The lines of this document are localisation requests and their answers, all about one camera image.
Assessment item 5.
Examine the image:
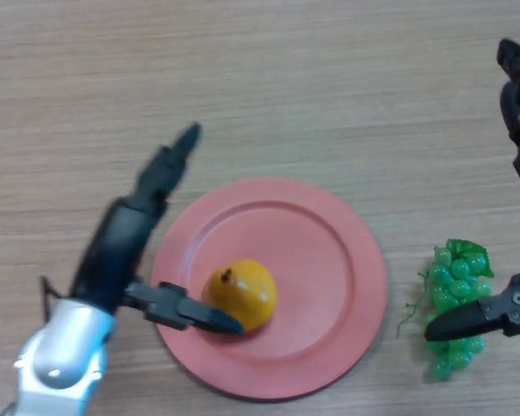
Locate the green grape bunch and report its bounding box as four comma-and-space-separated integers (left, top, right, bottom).
396, 238, 495, 382

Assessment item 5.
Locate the pink round plate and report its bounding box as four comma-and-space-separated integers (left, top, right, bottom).
151, 177, 389, 402

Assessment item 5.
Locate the yellow pear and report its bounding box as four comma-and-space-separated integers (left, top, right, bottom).
201, 258, 278, 335

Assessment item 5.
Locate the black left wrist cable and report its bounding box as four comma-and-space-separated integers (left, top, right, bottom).
40, 276, 66, 324

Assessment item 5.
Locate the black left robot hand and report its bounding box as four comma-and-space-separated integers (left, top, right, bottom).
68, 122, 246, 335

